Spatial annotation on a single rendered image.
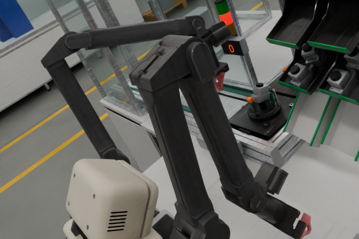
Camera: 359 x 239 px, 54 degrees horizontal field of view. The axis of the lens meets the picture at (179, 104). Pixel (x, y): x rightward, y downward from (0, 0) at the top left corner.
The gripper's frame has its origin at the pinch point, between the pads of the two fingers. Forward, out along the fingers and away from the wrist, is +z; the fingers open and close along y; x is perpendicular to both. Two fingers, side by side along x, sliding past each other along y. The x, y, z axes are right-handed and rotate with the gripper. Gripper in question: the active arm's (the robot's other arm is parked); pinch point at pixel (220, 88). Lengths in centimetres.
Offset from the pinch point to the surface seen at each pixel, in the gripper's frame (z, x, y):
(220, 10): -14.6, -29.6, 22.8
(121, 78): 10, 1, 86
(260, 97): 17.4, -17.8, 2.7
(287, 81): 3.5, -14.3, -17.2
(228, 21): -9.0, -30.5, 21.8
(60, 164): 123, 47, 267
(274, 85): 26.5, -37.2, 13.7
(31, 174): 123, 76, 289
